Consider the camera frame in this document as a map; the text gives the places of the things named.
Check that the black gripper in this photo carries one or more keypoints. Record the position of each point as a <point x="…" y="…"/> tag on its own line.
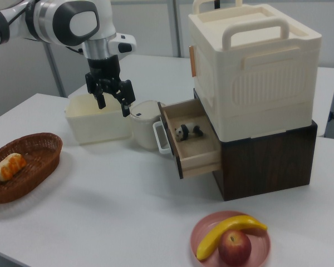
<point x="103" y="68"/>

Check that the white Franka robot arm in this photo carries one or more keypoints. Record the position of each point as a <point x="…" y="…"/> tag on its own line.
<point x="72" y="25"/>

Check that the dark wood drawer cabinet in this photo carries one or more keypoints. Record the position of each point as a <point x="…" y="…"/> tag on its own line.
<point x="267" y="167"/>

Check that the white open plastic bin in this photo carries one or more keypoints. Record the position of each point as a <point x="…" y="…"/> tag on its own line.
<point x="100" y="130"/>

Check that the white lidded trash can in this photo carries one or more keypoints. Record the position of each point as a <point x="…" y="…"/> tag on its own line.
<point x="144" y="130"/>

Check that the toy panda figure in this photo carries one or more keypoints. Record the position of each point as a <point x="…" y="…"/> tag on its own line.
<point x="187" y="130"/>

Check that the brown wicker basket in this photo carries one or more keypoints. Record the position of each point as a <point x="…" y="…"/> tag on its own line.
<point x="39" y="169"/>

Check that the toy bread piece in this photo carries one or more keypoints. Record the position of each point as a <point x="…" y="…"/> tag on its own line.
<point x="9" y="167"/>

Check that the cream plastic storage cabinet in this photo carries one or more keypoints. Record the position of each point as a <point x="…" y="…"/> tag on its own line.
<point x="253" y="83"/>

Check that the yellow toy banana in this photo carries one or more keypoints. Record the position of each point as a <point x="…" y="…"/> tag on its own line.
<point x="211" y="242"/>

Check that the red toy apple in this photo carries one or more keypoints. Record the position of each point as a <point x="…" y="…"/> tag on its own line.
<point x="235" y="247"/>

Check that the pink plate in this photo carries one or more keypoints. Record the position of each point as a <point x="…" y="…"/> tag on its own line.
<point x="260" y="247"/>

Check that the black camera stand pole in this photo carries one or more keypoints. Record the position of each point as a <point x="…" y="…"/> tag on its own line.
<point x="216" y="3"/>

